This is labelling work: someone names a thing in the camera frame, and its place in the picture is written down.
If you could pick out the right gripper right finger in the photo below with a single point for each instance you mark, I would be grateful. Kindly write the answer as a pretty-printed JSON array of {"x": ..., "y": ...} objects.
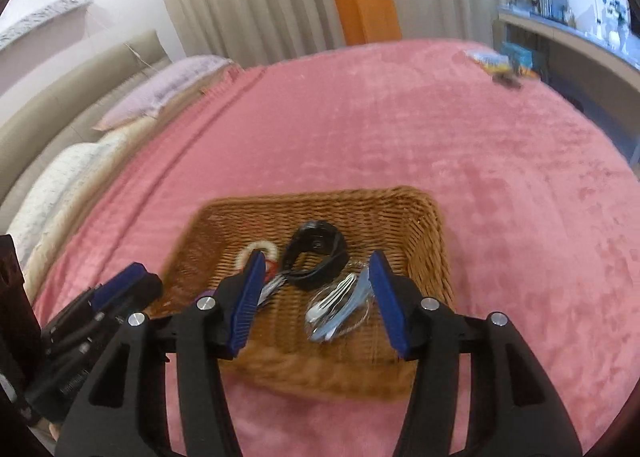
[{"x": 514, "y": 409}]

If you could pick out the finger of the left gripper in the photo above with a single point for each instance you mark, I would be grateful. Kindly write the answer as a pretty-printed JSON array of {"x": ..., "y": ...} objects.
[
  {"x": 141, "y": 294},
  {"x": 92, "y": 301}
]

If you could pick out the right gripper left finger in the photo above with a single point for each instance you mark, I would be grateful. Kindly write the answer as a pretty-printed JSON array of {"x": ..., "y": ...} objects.
[{"x": 121, "y": 409}]

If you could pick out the silver metal hair clip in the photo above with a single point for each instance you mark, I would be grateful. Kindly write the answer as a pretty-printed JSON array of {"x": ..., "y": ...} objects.
[{"x": 271, "y": 287}]

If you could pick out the black scrunchie hair band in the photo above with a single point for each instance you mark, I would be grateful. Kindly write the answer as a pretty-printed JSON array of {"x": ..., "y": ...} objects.
[{"x": 315, "y": 255}]

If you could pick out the white floral pillow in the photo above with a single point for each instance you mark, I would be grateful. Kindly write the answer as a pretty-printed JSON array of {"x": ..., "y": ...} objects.
[{"x": 63, "y": 194}]

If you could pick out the beige padded headboard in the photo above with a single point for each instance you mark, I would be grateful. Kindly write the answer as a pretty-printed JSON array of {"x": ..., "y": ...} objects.
[{"x": 66, "y": 112}]

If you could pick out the lilac pillow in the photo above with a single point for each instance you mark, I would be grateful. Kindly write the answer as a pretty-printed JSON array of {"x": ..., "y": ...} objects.
[{"x": 147, "y": 99}]

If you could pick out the brown wicker basket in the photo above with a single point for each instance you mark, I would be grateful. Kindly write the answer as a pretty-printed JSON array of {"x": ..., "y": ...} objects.
[{"x": 402, "y": 222}]

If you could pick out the pink plush bedspread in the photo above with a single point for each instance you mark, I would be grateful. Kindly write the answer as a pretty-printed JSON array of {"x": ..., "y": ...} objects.
[{"x": 541, "y": 211}]

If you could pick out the colourful booklet on bed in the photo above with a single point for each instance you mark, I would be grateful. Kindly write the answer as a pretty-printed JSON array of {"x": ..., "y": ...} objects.
[{"x": 495, "y": 63}]

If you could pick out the white desk lamp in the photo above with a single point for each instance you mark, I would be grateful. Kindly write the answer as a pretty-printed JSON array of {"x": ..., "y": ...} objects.
[{"x": 589, "y": 18}]

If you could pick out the white vase with plant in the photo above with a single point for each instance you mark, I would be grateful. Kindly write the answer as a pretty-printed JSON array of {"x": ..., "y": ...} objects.
[{"x": 615, "y": 24}]

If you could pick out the books on desk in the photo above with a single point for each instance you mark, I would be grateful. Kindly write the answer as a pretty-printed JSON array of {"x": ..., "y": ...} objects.
[{"x": 555, "y": 10}]

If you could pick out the white patterned wall shelf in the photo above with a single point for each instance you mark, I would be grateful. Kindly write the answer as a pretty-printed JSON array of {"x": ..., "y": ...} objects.
[{"x": 38, "y": 19}]

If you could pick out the white wall desk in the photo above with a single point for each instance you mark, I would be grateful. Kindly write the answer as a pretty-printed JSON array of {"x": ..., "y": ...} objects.
[{"x": 602, "y": 83}]

